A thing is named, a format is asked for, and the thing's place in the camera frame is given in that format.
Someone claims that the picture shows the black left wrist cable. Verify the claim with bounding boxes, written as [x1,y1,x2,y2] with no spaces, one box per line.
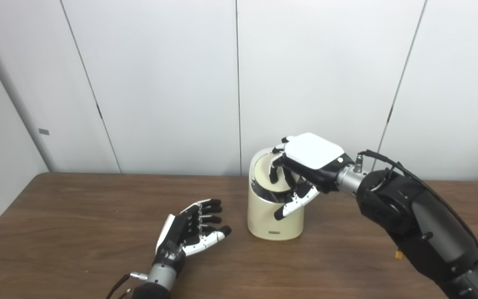
[106,272,148,299]

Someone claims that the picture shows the round cream bin lid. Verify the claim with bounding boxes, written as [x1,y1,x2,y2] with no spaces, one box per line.
[252,153,302,194]

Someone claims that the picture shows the cream-colored bin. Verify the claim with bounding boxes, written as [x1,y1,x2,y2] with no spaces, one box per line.
[247,147,305,241]

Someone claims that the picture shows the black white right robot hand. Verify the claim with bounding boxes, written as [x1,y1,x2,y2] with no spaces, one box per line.
[269,133,355,221]

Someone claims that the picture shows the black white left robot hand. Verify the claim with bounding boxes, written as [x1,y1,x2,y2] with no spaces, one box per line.
[153,199,232,274]

